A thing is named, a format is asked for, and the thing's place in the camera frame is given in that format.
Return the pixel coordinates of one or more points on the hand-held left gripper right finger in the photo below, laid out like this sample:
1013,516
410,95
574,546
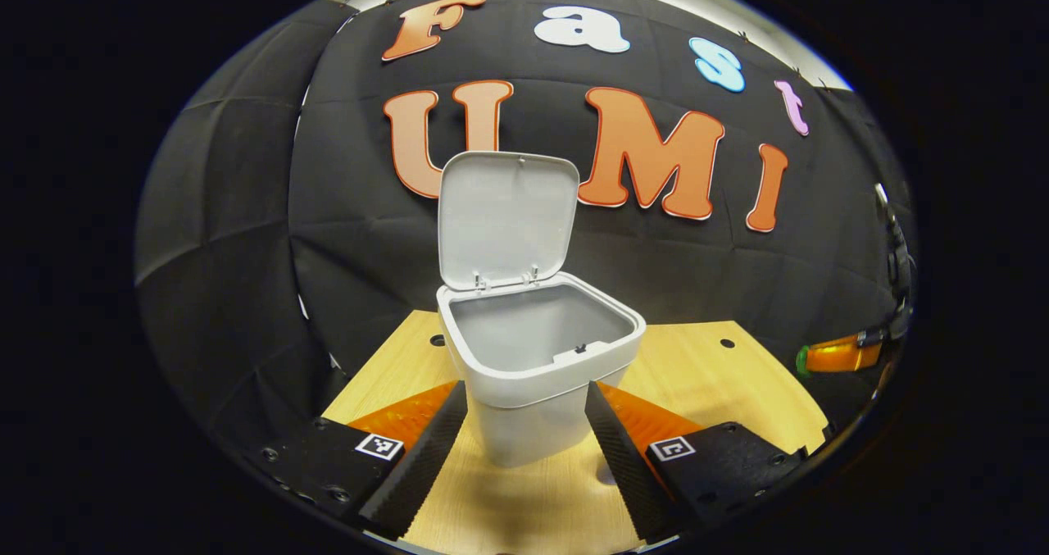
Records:
623,465

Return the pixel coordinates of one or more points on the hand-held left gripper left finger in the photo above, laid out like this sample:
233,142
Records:
418,465

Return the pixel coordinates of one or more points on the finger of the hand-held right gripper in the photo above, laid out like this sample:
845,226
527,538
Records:
844,354

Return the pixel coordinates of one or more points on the wooden desktop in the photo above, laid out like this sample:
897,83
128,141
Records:
721,391

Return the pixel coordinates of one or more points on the black backdrop cloth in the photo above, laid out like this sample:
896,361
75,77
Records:
697,276

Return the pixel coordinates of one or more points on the white desktop garbage bin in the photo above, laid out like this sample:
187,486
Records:
533,407

